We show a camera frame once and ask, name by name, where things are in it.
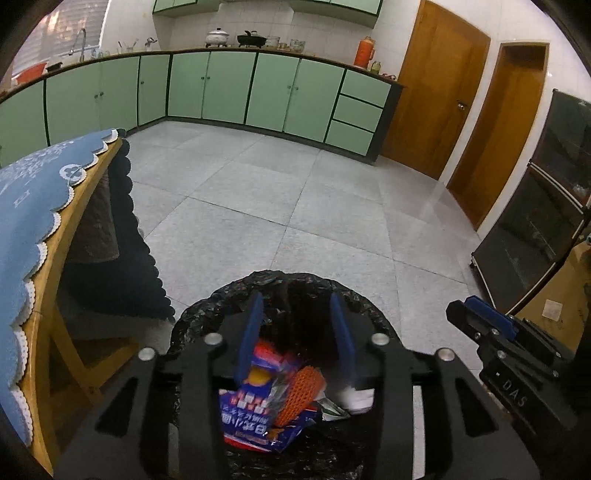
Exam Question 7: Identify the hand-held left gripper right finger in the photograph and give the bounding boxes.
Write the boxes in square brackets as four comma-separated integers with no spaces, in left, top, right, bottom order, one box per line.
[330,292,541,480]

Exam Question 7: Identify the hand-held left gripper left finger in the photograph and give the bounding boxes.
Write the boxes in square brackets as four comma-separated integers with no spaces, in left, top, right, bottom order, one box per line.
[54,291,265,480]

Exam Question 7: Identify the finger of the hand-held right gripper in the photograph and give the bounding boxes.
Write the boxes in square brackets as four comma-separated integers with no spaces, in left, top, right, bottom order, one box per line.
[445,300,492,346]
[464,296,518,342]

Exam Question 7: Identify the trash bin with black bag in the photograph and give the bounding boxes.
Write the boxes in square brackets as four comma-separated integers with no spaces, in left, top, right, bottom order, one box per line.
[168,271,416,480]

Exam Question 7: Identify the orange foam net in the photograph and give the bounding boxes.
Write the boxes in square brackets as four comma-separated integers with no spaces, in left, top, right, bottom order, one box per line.
[272,364,328,428]

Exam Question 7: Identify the blue snack packet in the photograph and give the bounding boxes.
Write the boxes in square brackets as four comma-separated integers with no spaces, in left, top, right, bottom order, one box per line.
[218,340,319,455]

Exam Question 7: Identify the white tissue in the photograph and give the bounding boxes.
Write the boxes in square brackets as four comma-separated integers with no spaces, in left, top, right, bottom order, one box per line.
[339,388,375,414]

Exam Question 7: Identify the green and white wrapper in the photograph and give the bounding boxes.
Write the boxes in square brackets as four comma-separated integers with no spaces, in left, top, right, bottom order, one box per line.
[318,398,352,422]

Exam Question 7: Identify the brown cardboard box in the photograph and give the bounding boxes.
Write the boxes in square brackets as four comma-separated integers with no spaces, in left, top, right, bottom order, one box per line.
[515,240,591,352]

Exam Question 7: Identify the dark glass cabinet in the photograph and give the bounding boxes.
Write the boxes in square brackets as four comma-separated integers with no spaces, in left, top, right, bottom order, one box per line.
[471,89,591,315]

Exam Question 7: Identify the wooden table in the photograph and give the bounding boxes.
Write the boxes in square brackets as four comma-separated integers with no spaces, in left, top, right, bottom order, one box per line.
[21,136,131,476]

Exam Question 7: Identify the green base cabinets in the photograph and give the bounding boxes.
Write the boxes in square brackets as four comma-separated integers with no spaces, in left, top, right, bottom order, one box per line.
[0,48,405,163]

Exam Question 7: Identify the blue printed tablecloth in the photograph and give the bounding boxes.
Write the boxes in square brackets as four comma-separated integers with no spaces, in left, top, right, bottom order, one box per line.
[0,128,127,445]

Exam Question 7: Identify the orange thermos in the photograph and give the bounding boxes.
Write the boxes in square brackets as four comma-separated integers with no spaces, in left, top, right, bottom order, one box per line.
[355,37,374,68]

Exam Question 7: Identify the glass jars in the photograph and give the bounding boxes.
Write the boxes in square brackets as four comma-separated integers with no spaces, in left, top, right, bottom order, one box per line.
[265,36,305,52]

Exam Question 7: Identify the black wok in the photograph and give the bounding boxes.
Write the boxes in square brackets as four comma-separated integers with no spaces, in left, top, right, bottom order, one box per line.
[237,30,267,49]

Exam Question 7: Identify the metal faucet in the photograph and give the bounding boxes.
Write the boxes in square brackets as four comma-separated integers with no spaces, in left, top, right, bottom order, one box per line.
[71,28,88,63]

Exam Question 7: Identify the orange basin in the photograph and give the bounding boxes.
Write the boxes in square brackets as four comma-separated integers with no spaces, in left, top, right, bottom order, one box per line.
[16,64,47,84]

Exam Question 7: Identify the window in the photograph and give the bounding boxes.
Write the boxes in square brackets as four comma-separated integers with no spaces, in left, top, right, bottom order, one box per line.
[14,0,110,75]

